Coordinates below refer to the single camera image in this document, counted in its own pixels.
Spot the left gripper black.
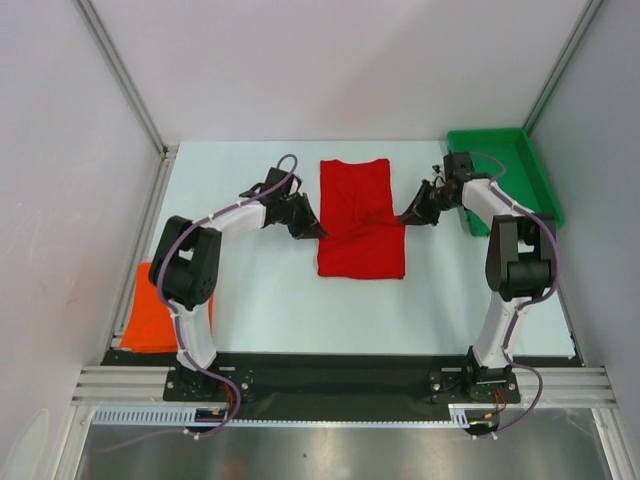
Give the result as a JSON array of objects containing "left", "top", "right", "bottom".
[{"left": 278, "top": 193, "right": 328, "bottom": 240}]

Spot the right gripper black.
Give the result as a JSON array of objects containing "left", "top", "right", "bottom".
[{"left": 398, "top": 179, "right": 459, "bottom": 226}]

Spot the red t-shirt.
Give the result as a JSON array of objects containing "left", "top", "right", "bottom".
[{"left": 317, "top": 158, "right": 406, "bottom": 280}]

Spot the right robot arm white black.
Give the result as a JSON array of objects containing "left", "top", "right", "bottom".
[{"left": 398, "top": 152, "right": 560, "bottom": 403}]

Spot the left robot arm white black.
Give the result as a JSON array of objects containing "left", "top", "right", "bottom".
[{"left": 149, "top": 167, "right": 328, "bottom": 400}]

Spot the green plastic tray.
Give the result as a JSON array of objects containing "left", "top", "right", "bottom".
[{"left": 446, "top": 128, "right": 565, "bottom": 228}]

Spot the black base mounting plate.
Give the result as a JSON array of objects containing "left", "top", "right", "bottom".
[{"left": 101, "top": 349, "right": 584, "bottom": 422}]

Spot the orange folded t-shirt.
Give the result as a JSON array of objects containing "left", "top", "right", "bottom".
[{"left": 119, "top": 261, "right": 216, "bottom": 355}]

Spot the aluminium front rail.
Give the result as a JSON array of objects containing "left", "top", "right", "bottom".
[{"left": 72, "top": 366, "right": 617, "bottom": 409}]

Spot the aluminium frame post right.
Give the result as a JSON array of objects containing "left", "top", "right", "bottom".
[{"left": 522, "top": 0, "right": 607, "bottom": 136}]

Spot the aluminium frame rail left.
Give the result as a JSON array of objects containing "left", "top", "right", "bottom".
[{"left": 74, "top": 0, "right": 177, "bottom": 349}]

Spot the white slotted cable duct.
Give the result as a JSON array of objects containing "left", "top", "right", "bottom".
[{"left": 92, "top": 406, "right": 228, "bottom": 427}]

